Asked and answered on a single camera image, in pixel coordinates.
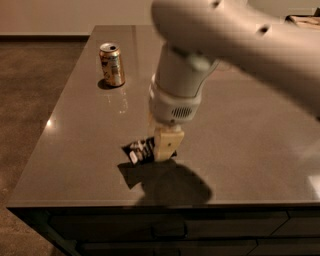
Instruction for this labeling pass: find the dark cabinet drawer front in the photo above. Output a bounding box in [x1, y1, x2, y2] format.
[49, 212, 288, 242]

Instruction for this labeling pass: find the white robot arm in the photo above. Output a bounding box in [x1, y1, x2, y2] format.
[149, 0, 320, 162]

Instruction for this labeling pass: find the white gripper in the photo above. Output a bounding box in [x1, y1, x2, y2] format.
[149, 77, 201, 162]

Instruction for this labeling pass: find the black rxbar chocolate wrapper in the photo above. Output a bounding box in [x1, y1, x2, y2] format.
[121, 136, 178, 166]

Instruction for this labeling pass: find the orange soda can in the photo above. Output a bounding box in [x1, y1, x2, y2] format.
[99, 42, 125, 87]

